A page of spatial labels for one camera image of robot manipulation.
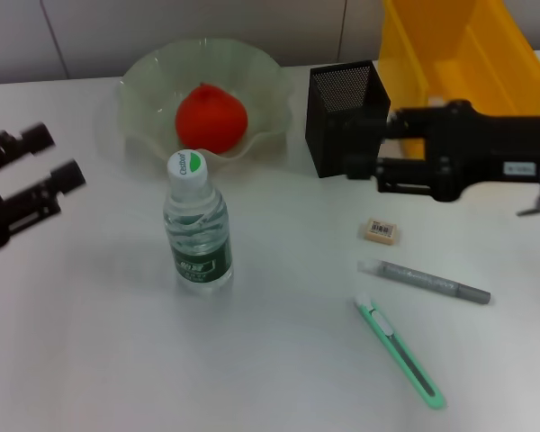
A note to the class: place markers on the yellow plastic bin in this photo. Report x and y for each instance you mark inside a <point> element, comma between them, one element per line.
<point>477,67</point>

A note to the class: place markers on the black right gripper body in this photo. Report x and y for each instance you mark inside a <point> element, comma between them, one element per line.
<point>477,144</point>

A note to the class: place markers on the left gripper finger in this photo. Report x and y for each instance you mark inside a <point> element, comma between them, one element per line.
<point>36,139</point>
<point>67,177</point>

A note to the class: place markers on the green utility knife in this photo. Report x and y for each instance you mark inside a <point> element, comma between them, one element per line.
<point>400,355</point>

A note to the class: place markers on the clear green-label water bottle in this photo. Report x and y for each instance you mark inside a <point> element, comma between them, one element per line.
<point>198,225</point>

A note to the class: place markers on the white paper ball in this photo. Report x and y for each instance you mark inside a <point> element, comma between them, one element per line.
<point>435,100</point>

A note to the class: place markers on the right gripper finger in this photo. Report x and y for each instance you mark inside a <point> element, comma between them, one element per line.
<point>400,175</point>
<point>409,121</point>

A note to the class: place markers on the pale green wavy fruit plate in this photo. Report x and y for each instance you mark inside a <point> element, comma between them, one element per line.
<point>265,99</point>

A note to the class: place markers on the grey marker pen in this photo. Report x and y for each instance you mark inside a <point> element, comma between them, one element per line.
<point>423,279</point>

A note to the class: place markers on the beige eraser with barcode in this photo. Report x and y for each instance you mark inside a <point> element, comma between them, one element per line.
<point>378,230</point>

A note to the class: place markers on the black mesh pen holder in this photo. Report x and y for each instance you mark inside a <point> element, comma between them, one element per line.
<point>342,135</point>

